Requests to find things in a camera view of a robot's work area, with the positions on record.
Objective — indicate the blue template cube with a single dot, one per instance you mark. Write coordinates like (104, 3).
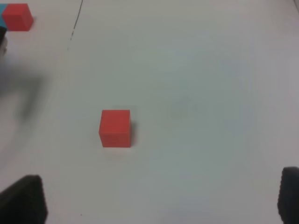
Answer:
(2, 9)

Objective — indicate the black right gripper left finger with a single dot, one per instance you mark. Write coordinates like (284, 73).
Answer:
(24, 202)

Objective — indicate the red template cube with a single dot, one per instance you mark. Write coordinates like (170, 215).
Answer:
(18, 17)

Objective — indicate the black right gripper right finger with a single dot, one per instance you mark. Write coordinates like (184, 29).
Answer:
(288, 197)

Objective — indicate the loose red cube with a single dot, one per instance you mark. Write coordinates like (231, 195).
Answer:
(115, 128)

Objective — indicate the blurred left gripper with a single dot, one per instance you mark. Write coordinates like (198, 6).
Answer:
(3, 41)

